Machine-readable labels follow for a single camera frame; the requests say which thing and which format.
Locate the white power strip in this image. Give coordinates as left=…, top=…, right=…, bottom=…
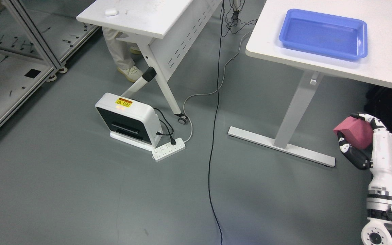
left=152, top=138, right=186, bottom=161

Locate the person in white trousers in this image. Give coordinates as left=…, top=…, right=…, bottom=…
left=102, top=27, right=143, bottom=82

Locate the blue plastic tray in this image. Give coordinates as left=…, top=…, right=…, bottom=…
left=279, top=9, right=368, bottom=61

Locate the grey white cable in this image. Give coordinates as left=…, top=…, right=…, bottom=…
left=182, top=29, right=255, bottom=143

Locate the white standing desk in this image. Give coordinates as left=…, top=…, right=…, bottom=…
left=228, top=0, right=392, bottom=167

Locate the white box appliance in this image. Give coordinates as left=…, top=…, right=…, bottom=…
left=95, top=93, right=163, bottom=151

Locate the aluminium frame rack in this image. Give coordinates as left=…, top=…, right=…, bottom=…
left=0, top=0, right=98, bottom=127

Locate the white earbuds case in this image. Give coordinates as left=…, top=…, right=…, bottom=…
left=104, top=8, right=119, bottom=16

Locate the long black floor cable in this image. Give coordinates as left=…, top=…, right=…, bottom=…
left=208, top=0, right=225, bottom=245

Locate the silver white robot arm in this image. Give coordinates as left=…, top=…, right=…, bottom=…
left=361, top=190, right=392, bottom=245

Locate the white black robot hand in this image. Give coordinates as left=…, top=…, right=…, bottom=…
left=333, top=113, right=392, bottom=193

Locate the white folding table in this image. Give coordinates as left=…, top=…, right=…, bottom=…
left=76, top=0, right=220, bottom=124

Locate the pink foam block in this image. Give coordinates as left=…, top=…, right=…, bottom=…
left=333, top=116, right=373, bottom=149

